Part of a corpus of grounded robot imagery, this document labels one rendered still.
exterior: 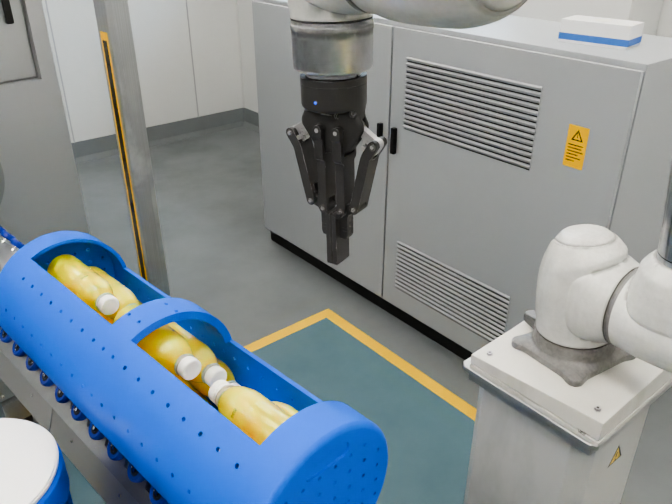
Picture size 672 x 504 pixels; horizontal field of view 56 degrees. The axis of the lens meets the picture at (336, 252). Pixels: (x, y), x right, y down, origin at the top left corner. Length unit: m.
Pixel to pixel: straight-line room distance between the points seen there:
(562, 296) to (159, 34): 5.00
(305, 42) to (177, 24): 5.27
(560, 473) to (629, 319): 0.37
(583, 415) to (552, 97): 1.34
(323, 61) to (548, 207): 1.83
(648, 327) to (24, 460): 1.08
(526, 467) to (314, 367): 1.67
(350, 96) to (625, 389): 0.85
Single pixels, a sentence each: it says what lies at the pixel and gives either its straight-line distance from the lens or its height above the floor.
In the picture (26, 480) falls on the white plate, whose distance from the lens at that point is 1.22.
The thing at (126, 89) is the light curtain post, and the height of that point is 1.46.
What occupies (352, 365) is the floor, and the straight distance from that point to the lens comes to 2.99.
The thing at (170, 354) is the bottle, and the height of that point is 1.18.
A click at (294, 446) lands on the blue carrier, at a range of 0.89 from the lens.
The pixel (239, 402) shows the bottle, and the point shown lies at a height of 1.19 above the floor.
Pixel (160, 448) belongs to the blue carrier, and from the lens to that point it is 1.03.
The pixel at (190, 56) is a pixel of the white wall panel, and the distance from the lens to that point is 6.05.
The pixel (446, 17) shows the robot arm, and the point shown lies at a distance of 0.56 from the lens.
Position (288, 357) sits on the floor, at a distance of 3.04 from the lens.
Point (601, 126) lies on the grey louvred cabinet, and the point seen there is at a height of 1.24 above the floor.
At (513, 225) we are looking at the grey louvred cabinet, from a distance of 2.56.
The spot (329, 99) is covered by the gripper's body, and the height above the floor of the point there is 1.68.
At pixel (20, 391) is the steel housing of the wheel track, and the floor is 0.86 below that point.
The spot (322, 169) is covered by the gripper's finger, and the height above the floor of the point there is 1.58.
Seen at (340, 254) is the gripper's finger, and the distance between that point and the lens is 0.81.
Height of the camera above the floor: 1.86
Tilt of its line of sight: 28 degrees down
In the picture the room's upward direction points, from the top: straight up
